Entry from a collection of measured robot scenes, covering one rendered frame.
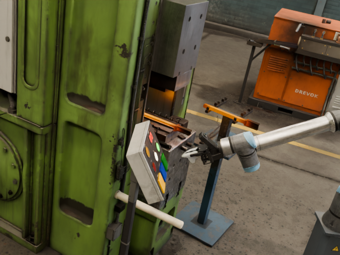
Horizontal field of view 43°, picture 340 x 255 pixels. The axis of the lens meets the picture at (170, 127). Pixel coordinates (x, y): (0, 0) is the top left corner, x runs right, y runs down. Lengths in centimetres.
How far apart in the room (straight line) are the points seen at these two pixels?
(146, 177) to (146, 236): 104
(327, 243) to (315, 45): 334
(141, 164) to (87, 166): 76
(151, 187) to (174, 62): 73
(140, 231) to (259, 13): 770
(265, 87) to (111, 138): 398
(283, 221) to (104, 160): 192
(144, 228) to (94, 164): 61
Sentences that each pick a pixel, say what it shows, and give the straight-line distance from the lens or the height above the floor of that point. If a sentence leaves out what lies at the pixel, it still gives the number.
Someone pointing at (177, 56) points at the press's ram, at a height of 149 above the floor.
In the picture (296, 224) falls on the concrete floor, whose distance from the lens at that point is 391.
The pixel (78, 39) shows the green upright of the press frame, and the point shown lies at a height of 148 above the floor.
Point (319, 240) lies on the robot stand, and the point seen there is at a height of 50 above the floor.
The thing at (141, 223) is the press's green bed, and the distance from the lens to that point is 293.
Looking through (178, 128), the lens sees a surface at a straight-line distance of 265.
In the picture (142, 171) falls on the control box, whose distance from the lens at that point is 197.
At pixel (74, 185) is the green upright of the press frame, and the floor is 55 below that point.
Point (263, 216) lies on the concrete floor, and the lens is 386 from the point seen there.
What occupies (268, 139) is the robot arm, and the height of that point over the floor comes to 118.
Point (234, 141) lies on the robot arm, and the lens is 216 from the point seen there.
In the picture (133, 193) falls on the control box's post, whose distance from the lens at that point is 223.
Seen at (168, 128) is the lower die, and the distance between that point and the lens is 264.
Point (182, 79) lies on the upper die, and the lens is 251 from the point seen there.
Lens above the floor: 214
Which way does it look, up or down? 26 degrees down
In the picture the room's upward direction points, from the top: 11 degrees clockwise
